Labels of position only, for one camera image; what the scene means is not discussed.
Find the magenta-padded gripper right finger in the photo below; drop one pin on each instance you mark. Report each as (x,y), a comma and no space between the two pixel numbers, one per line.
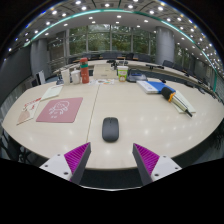
(165,165)

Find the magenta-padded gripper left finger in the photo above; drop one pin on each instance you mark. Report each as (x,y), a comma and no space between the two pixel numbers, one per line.
(56,165)

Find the black computer mouse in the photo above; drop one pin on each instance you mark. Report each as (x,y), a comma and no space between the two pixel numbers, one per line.
(110,129)

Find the pink mouse pad with drawing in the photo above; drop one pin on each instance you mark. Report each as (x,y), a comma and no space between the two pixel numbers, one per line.
(60,110)

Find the magazine with red print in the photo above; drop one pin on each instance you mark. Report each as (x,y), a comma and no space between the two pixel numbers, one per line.
(29,110)

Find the white notebook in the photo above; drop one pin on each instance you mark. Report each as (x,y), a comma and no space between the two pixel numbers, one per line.
(186,103)

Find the black microphone with orange band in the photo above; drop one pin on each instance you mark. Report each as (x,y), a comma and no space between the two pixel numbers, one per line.
(168,94)

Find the white paper booklet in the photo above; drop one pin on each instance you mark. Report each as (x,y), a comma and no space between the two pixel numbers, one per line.
(52,92)

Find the blue and white book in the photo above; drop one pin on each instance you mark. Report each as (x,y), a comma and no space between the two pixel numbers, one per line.
(155,87)

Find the white paper cup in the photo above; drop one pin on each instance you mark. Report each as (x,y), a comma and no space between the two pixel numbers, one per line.
(65,77)

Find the white upright case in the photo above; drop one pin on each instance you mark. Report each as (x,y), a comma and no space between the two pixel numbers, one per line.
(41,77)

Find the grey desk conference device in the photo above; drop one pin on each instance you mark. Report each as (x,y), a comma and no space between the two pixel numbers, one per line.
(136,78)

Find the colourful leaflet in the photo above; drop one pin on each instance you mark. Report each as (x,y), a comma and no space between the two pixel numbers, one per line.
(104,81)

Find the red bottle with green band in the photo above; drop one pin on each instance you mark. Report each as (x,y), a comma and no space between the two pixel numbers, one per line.
(84,71)

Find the green printed cup with straw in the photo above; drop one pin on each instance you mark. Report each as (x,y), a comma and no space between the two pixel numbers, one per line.
(122,74)

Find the dark office chairs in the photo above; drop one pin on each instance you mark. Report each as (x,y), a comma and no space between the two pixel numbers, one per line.
(168,63)

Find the round ceiling lights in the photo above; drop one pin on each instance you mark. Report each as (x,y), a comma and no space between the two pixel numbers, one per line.
(118,16)

